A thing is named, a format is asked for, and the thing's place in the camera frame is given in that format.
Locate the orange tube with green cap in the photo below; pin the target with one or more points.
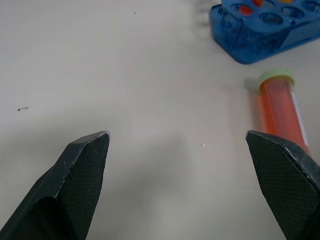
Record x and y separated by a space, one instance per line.
282 105

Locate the orange object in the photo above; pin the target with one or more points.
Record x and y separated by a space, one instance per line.
285 0

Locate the red object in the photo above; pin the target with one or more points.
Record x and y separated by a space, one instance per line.
258 2
245 10

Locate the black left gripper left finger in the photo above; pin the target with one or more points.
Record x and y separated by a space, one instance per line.
75 180

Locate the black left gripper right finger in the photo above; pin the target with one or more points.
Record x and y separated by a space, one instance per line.
287 180

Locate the blue tube rack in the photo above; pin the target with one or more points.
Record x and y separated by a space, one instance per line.
260 35

